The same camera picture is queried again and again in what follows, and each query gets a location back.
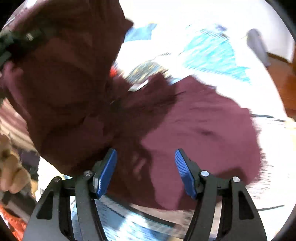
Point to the person's left hand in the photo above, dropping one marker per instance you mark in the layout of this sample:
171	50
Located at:
14	177

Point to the maroon polo shirt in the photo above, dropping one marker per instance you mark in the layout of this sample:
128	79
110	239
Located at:
59	83

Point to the brown wooden door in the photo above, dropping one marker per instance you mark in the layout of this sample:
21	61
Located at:
283	75

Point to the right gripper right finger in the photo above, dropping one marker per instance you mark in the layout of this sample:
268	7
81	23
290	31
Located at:
189	173

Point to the blue patchwork bedspread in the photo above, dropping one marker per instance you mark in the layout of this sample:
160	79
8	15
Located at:
233	66

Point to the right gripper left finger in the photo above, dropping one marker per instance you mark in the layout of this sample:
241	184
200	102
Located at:
103	171

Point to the red folded garment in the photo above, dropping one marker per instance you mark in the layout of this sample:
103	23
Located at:
16	225

